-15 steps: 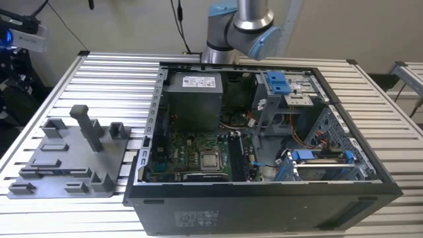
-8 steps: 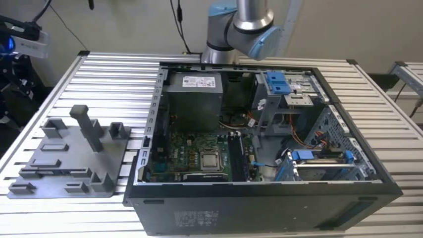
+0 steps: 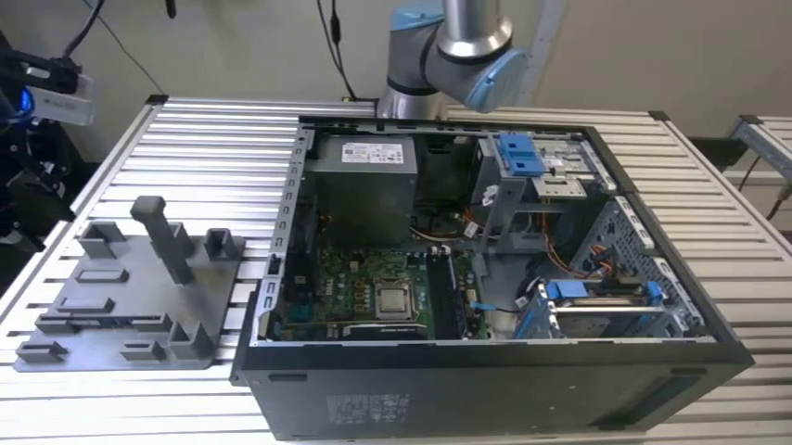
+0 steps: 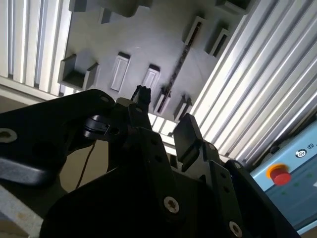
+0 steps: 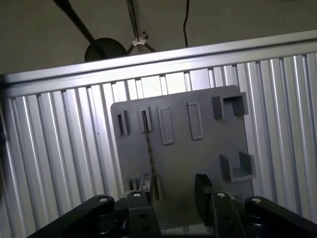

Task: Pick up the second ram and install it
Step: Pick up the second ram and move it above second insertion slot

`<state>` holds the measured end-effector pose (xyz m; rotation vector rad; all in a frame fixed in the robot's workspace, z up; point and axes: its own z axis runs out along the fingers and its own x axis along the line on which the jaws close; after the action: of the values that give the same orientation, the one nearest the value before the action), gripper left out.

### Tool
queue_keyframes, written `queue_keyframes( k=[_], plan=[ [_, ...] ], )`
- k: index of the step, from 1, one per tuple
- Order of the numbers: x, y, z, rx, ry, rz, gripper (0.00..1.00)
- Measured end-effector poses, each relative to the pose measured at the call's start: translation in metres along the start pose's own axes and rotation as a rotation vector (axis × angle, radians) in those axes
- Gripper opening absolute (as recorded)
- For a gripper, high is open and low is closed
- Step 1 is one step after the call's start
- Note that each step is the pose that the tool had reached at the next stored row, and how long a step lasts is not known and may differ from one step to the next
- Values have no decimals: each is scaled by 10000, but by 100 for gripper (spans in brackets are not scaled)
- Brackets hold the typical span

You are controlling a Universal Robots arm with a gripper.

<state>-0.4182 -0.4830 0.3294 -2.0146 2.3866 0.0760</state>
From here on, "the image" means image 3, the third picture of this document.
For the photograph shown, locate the black wire blue plug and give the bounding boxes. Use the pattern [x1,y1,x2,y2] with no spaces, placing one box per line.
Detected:
[469,300,528,317]

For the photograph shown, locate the black graphics card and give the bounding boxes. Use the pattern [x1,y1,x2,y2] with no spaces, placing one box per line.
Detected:
[340,322,433,343]

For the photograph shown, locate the grey parts rack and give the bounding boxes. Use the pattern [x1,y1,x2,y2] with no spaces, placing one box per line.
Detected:
[12,194,249,373]

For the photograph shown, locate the orange SATA wire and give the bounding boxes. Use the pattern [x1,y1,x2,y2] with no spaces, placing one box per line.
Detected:
[536,210,616,279]

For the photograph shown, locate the blue RAM stick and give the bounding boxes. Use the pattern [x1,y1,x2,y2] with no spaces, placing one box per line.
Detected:
[40,314,174,330]

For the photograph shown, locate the grey power supply unit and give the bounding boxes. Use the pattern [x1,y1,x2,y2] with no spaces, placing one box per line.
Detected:
[306,133,421,248]

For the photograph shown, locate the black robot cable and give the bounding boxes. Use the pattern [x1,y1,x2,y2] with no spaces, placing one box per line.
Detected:
[316,0,364,102]

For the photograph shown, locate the green motherboard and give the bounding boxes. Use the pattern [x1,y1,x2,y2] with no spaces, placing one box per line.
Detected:
[271,245,495,343]

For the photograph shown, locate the grey perforated disk bay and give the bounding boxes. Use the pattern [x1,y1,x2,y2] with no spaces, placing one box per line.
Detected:
[516,194,708,342]

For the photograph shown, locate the silver CPU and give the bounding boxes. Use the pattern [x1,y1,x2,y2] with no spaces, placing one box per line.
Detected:
[378,287,413,317]

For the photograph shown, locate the grey metal drive cage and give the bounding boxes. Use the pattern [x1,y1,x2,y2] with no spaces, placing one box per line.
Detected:
[470,131,617,255]

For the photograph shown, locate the aluminium side table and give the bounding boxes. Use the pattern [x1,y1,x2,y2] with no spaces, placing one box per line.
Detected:
[720,113,792,186]

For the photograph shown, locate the black box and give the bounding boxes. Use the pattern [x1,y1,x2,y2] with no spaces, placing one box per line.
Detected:
[684,136,754,173]

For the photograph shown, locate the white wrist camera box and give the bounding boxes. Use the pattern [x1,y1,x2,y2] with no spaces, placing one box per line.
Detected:
[23,73,99,126]

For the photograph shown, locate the metal socket cover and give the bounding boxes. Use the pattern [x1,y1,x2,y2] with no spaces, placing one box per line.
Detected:
[369,275,421,324]

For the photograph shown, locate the black camera cable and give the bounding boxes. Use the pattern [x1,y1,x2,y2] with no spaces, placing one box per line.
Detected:
[63,0,106,61]

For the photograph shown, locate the power supply wire bundle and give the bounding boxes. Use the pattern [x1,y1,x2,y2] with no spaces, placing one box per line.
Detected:
[410,207,481,242]

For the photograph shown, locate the thin black wall wire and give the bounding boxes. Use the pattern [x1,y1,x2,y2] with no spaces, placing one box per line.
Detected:
[98,13,165,97]

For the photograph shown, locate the black PC case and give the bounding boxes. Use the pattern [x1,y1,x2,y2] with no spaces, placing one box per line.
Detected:
[227,114,758,441]

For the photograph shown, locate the hard disk blue carrier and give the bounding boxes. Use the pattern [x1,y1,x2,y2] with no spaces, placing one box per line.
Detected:
[541,277,673,339]

